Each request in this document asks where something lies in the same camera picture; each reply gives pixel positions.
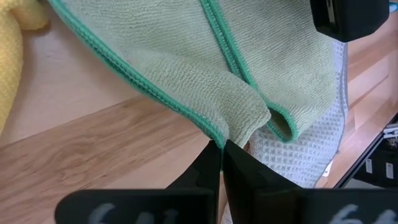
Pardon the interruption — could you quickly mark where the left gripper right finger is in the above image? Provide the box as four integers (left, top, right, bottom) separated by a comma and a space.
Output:
223, 139, 398, 224

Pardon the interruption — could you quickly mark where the pale green towel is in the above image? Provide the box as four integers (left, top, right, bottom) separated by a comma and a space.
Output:
46, 0, 338, 149

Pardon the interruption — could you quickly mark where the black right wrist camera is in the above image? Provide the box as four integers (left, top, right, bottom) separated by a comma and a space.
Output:
310, 0, 391, 43

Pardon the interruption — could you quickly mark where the grey waffle towel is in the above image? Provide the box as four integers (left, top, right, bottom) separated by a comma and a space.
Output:
248, 40, 349, 189

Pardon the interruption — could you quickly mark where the yellow towel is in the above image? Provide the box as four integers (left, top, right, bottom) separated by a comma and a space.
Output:
0, 0, 49, 136

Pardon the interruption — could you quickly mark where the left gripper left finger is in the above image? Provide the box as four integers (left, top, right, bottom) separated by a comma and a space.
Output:
55, 140, 222, 224

